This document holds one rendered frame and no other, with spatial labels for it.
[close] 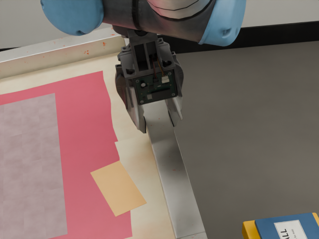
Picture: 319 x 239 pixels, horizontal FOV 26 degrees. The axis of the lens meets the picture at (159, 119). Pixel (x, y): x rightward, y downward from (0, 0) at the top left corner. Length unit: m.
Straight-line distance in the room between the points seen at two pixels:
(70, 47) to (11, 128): 0.20
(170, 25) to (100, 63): 0.55
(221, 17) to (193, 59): 2.63
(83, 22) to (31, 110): 0.45
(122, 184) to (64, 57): 0.36
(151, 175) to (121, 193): 0.05
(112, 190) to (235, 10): 0.38
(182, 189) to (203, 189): 1.70
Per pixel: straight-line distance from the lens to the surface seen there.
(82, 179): 1.03
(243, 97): 3.10
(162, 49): 0.97
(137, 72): 0.92
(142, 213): 0.96
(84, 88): 1.21
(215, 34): 0.73
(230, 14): 0.72
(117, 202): 0.98
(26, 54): 1.28
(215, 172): 2.70
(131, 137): 1.08
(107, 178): 1.02
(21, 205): 1.03
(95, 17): 0.76
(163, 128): 1.03
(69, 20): 0.78
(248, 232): 1.16
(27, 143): 1.13
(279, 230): 1.15
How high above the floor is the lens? 1.79
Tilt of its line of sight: 37 degrees down
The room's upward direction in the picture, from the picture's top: straight up
